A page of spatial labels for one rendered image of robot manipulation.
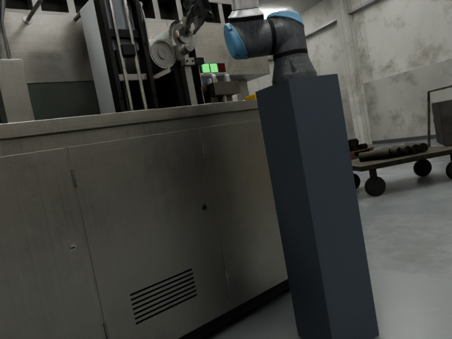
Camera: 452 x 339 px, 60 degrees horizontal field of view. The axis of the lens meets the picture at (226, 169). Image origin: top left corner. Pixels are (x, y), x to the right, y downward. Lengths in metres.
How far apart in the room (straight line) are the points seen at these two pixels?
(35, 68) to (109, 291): 1.04
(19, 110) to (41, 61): 0.41
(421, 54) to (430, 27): 0.57
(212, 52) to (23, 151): 1.45
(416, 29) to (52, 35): 8.84
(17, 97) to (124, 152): 0.47
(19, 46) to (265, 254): 1.36
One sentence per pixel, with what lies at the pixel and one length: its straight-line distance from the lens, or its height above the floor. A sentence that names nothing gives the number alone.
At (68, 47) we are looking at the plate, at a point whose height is 1.30.
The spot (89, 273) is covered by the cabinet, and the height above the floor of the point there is 0.43.
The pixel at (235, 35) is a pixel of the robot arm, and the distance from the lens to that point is 1.29.
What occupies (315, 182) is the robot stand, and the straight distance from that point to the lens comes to 1.26.
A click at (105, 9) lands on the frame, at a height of 1.29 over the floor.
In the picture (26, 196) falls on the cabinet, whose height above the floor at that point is 0.70.
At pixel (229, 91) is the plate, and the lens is 1.92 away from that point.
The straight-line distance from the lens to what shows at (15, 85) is 1.60.
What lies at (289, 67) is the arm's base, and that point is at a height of 0.95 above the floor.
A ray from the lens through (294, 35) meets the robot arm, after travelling 1.35.
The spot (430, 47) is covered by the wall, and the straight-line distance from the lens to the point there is 9.83.
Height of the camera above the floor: 0.74
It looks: 4 degrees down
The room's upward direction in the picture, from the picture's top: 10 degrees counter-clockwise
